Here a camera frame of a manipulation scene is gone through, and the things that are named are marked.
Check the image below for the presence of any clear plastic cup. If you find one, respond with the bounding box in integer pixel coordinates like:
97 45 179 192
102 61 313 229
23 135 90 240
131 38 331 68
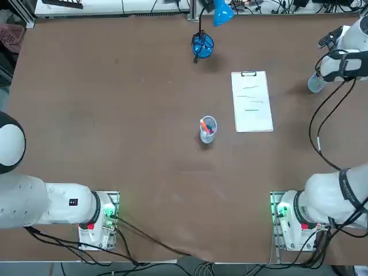
199 115 218 144
307 71 328 94

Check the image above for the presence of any wooden clipboard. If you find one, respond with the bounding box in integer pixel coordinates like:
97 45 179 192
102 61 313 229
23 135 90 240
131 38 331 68
231 71 274 133

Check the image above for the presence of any white paper sheet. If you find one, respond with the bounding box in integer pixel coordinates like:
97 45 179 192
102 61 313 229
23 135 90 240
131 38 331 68
231 72 273 132

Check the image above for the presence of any blue desk lamp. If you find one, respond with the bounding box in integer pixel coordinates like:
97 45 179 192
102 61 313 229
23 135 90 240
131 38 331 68
191 0 235 60

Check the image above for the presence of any pink plastic basket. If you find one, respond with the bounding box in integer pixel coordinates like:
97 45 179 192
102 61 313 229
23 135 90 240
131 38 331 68
0 24 26 54

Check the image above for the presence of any black lamp cord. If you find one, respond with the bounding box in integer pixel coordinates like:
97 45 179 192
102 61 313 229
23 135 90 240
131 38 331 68
191 31 215 65

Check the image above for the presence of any aluminium frame post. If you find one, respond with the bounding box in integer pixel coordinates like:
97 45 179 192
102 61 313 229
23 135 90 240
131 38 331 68
187 0 200 21
9 0 37 29

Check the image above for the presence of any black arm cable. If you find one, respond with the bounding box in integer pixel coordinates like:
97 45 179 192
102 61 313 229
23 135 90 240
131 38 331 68
309 48 368 231

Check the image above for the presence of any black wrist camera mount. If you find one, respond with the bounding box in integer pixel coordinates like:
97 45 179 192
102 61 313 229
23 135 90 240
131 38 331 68
317 25 345 49

